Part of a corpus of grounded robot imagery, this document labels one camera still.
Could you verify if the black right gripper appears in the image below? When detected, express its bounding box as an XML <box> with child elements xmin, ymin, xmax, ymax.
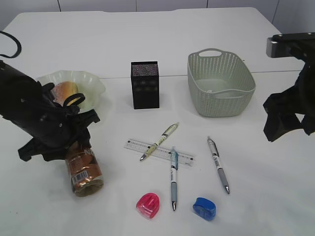
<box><xmin>263</xmin><ymin>62</ymin><xmax>315</xmax><ymax>142</ymax></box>

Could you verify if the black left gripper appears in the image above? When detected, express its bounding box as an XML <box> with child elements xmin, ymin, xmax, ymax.
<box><xmin>17</xmin><ymin>83</ymin><xmax>100</xmax><ymax>161</ymax></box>

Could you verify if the sugared bread bun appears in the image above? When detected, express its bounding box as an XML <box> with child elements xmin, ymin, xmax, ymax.
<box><xmin>52</xmin><ymin>81</ymin><xmax>78</xmax><ymax>105</ymax></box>

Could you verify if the brown coffee drink bottle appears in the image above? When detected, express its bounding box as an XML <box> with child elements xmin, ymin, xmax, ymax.
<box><xmin>65</xmin><ymin>142</ymin><xmax>104</xmax><ymax>197</ymax></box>

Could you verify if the pink pencil sharpener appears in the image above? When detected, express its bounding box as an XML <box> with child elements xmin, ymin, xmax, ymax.
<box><xmin>136</xmin><ymin>193</ymin><xmax>159</xmax><ymax>219</ymax></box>

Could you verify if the blue pencil sharpener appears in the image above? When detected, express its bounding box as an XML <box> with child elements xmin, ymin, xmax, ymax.
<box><xmin>193</xmin><ymin>197</ymin><xmax>217</xmax><ymax>221</ymax></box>

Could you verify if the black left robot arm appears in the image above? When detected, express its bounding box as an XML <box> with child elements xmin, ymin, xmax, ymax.
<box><xmin>0</xmin><ymin>61</ymin><xmax>100</xmax><ymax>161</ymax></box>

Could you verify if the pale green wavy glass plate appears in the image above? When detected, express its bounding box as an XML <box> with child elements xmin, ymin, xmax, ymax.
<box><xmin>36</xmin><ymin>70</ymin><xmax>106</xmax><ymax>113</ymax></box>

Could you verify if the grey-green woven plastic basket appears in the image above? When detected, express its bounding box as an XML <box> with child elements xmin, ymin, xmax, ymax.
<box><xmin>187</xmin><ymin>48</ymin><xmax>256</xmax><ymax>118</ymax></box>

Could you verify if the white grey grip pen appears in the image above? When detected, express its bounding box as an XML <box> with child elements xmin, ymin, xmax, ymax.
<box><xmin>207</xmin><ymin>136</ymin><xmax>230</xmax><ymax>195</ymax></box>

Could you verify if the black mesh pen holder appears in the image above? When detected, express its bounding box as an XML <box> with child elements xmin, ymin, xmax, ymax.
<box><xmin>130</xmin><ymin>61</ymin><xmax>159</xmax><ymax>109</ymax></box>

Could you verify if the cream barrel pen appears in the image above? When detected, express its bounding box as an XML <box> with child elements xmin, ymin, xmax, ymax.
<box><xmin>140</xmin><ymin>122</ymin><xmax>179</xmax><ymax>161</ymax></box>

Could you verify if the blue-grey grip pen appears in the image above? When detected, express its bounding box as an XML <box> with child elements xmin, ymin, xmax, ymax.
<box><xmin>170</xmin><ymin>147</ymin><xmax>178</xmax><ymax>211</ymax></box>

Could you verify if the clear plastic ruler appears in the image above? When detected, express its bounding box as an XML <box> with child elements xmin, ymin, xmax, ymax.
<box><xmin>124</xmin><ymin>139</ymin><xmax>195</xmax><ymax>167</ymax></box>

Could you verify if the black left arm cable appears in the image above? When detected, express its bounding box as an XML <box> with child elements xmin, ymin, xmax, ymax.
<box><xmin>0</xmin><ymin>30</ymin><xmax>22</xmax><ymax>59</ymax></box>

